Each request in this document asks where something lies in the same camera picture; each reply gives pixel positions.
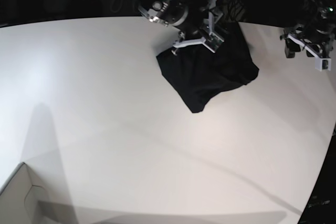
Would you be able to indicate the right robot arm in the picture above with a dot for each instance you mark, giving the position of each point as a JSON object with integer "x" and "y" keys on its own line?
{"x": 196, "y": 21}

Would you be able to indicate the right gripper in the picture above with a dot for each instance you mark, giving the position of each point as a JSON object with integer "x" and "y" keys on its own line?
{"x": 196, "y": 35}

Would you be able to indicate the white cardboard box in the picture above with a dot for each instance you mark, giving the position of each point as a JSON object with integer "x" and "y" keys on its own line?
{"x": 22, "y": 201}

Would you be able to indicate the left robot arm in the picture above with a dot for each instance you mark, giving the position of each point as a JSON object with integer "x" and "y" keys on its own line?
{"x": 319, "y": 14}

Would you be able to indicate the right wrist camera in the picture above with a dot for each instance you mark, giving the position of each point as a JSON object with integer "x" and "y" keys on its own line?
{"x": 213, "y": 42}

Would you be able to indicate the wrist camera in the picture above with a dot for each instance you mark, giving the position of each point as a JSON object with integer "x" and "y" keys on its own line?
{"x": 213, "y": 42}
{"x": 322, "y": 64}

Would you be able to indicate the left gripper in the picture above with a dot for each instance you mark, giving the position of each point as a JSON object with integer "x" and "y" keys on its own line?
{"x": 315, "y": 42}

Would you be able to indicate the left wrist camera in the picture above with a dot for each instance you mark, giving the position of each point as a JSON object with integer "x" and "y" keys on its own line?
{"x": 322, "y": 64}

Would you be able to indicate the black t-shirt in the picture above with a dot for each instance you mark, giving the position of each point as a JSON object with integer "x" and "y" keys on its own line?
{"x": 198, "y": 75}

